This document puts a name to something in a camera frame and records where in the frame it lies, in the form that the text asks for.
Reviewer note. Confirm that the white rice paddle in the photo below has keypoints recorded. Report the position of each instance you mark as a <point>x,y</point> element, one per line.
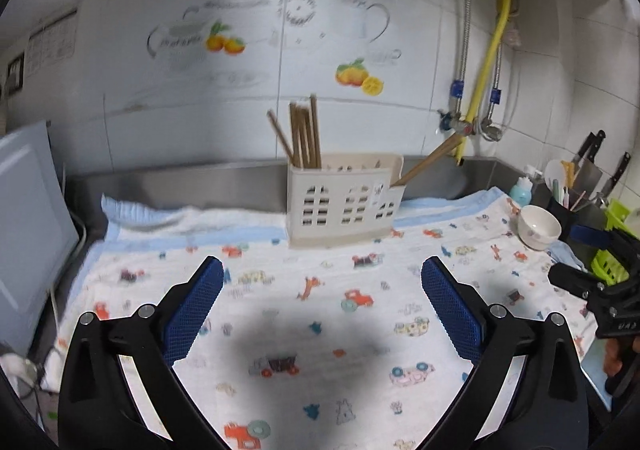
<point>555,179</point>

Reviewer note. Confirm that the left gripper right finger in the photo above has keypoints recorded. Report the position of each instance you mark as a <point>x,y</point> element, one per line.
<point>548,408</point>

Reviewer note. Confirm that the white microwave oven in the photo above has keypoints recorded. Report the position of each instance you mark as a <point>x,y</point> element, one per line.
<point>37,233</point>

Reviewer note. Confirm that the blue dish soap bottle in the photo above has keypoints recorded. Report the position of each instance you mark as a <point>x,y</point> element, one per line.
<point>521,193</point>

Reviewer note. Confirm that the black utensil caddy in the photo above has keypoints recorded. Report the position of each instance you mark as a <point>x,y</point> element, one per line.
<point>585,214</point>

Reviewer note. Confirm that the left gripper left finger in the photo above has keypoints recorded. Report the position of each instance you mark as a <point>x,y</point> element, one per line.
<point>96,409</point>

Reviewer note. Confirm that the printed white baby blanket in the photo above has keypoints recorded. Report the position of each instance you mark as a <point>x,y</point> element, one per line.
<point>332,348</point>

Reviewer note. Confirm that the black handled cleaver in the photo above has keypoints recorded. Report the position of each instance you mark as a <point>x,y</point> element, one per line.
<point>589,174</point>

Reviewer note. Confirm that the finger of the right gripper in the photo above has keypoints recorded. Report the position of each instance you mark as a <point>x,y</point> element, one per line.
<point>574,281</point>
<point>589,236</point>

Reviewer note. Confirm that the white ceramic bowl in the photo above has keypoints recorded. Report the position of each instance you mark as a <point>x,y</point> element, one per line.
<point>537,228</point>

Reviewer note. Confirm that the black handled kitchen knife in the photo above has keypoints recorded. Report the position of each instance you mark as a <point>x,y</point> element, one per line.
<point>614,179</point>

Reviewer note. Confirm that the long diagonal wooden chopstick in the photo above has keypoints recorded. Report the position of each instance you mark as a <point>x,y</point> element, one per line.
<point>435,157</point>

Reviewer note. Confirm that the cream plastic utensil holder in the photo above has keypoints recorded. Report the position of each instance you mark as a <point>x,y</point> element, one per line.
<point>351,198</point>

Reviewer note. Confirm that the wall power socket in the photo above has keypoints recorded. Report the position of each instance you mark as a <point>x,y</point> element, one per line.
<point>15,75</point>

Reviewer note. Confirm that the red handled water valve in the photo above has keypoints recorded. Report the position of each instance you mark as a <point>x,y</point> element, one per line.
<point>451,122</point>

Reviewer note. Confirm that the lone wooden chopstick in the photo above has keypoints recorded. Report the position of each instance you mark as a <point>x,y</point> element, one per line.
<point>430,161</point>

